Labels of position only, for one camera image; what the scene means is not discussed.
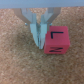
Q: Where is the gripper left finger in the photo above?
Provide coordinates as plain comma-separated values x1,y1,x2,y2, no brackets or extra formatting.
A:
18,7,42,49

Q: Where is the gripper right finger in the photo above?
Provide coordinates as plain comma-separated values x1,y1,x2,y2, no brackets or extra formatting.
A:
39,7,62,50

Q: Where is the pink block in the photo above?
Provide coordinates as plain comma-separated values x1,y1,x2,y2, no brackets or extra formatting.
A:
43,24,71,55

